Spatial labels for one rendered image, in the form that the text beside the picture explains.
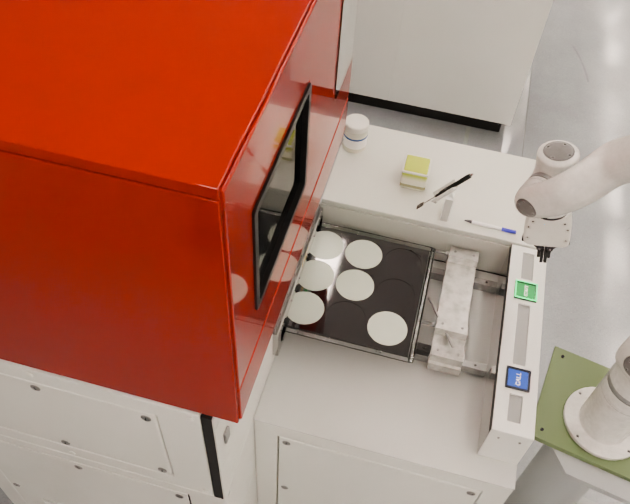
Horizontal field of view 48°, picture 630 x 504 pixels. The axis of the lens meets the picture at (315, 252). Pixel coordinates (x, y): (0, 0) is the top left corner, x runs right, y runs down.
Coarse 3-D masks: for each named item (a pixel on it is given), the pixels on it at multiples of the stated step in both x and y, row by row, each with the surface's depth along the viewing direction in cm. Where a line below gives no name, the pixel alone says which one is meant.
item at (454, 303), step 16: (448, 272) 190; (464, 272) 191; (448, 288) 187; (464, 288) 187; (448, 304) 184; (464, 304) 184; (464, 320) 181; (432, 336) 180; (432, 368) 174; (448, 368) 172
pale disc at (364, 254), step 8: (360, 240) 193; (352, 248) 192; (360, 248) 192; (368, 248) 192; (376, 248) 192; (352, 256) 190; (360, 256) 190; (368, 256) 190; (376, 256) 190; (352, 264) 188; (360, 264) 188; (368, 264) 188; (376, 264) 188
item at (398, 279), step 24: (384, 240) 194; (336, 264) 188; (384, 264) 189; (408, 264) 189; (336, 288) 183; (384, 288) 184; (408, 288) 184; (336, 312) 178; (360, 312) 179; (408, 312) 179; (336, 336) 174; (360, 336) 174; (408, 336) 175
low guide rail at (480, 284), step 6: (432, 270) 194; (438, 270) 194; (444, 270) 195; (432, 276) 195; (438, 276) 195; (474, 282) 193; (480, 282) 193; (486, 282) 193; (492, 282) 193; (474, 288) 194; (480, 288) 194; (486, 288) 193; (492, 288) 192
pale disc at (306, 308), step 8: (296, 296) 181; (304, 296) 181; (312, 296) 181; (296, 304) 179; (304, 304) 179; (312, 304) 179; (320, 304) 179; (288, 312) 177; (296, 312) 178; (304, 312) 178; (312, 312) 178; (320, 312) 178; (296, 320) 176; (304, 320) 176; (312, 320) 176
